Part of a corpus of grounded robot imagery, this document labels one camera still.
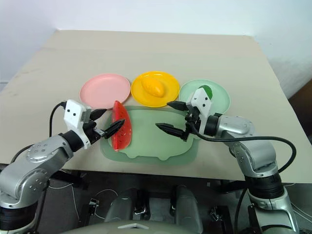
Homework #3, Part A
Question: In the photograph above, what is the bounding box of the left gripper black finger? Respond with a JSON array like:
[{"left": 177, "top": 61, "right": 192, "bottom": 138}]
[
  {"left": 103, "top": 119, "right": 126, "bottom": 140},
  {"left": 88, "top": 108, "right": 108, "bottom": 121}
]

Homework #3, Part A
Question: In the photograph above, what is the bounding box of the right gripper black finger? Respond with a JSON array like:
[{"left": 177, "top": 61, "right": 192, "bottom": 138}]
[
  {"left": 166, "top": 101, "right": 188, "bottom": 112},
  {"left": 155, "top": 123, "right": 189, "bottom": 143}
]

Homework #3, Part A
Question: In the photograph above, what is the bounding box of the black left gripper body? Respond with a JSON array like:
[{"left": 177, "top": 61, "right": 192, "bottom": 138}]
[{"left": 82, "top": 109, "right": 106, "bottom": 144}]

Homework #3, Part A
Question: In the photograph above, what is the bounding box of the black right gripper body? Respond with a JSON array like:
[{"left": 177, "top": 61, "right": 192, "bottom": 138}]
[{"left": 184, "top": 102, "right": 203, "bottom": 137}]

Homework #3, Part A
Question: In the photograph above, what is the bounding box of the red watermelon slice toy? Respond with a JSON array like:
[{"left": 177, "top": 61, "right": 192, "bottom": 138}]
[{"left": 111, "top": 100, "right": 133, "bottom": 153}]

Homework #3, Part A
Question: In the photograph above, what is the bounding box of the pink plate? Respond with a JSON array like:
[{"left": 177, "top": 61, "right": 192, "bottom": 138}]
[{"left": 79, "top": 74, "right": 131, "bottom": 110}]

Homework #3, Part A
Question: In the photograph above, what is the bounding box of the yellow plate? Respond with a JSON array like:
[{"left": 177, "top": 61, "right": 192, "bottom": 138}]
[{"left": 131, "top": 71, "right": 180, "bottom": 108}]

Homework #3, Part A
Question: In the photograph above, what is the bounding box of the dark green toy item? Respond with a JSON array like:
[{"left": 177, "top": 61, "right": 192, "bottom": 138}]
[{"left": 197, "top": 85, "right": 214, "bottom": 98}]

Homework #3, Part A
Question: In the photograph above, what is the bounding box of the light green plate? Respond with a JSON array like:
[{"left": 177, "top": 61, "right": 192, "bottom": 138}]
[{"left": 179, "top": 78, "right": 231, "bottom": 115}]

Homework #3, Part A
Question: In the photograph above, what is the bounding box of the light green tray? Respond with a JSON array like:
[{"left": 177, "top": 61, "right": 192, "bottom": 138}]
[{"left": 100, "top": 105, "right": 199, "bottom": 165}]

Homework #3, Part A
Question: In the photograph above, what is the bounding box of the yellow mango toy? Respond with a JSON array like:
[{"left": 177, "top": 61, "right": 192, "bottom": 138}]
[{"left": 141, "top": 78, "right": 165, "bottom": 98}]

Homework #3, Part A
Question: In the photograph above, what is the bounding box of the small metal clamp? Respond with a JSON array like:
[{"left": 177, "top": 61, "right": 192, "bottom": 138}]
[
  {"left": 86, "top": 197, "right": 99, "bottom": 216},
  {"left": 210, "top": 206, "right": 221, "bottom": 221}
]

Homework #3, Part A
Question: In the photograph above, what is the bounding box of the grey rounded robot leg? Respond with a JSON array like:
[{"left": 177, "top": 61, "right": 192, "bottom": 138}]
[
  {"left": 104, "top": 187, "right": 150, "bottom": 222},
  {"left": 170, "top": 184, "right": 204, "bottom": 234}
]

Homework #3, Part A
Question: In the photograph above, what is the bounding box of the grey-green robot torso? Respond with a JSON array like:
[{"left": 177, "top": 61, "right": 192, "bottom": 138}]
[{"left": 59, "top": 214, "right": 266, "bottom": 234}]

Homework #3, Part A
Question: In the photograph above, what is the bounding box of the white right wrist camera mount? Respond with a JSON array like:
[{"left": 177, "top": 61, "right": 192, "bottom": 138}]
[{"left": 186, "top": 88, "right": 214, "bottom": 134}]

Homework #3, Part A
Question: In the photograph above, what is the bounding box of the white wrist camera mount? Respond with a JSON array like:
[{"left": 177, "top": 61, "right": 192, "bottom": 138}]
[
  {"left": 63, "top": 99, "right": 93, "bottom": 150},
  {"left": 186, "top": 88, "right": 214, "bottom": 134}
]

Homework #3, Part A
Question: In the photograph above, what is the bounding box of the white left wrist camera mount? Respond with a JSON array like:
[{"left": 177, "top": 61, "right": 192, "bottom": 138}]
[{"left": 63, "top": 99, "right": 93, "bottom": 150}]

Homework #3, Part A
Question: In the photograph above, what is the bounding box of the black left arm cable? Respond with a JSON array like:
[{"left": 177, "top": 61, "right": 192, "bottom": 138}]
[{"left": 48, "top": 101, "right": 68, "bottom": 137}]

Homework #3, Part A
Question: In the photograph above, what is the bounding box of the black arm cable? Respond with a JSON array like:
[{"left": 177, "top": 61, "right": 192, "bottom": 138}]
[
  {"left": 48, "top": 101, "right": 68, "bottom": 137},
  {"left": 189, "top": 119, "right": 297, "bottom": 234}
]

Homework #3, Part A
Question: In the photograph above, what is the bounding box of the black table frame bar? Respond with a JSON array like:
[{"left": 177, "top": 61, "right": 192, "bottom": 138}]
[
  {"left": 50, "top": 170, "right": 89, "bottom": 191},
  {"left": 220, "top": 180, "right": 247, "bottom": 194}
]

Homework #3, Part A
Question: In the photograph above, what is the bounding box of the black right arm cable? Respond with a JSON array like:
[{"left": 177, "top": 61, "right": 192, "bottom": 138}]
[{"left": 189, "top": 119, "right": 297, "bottom": 234}]

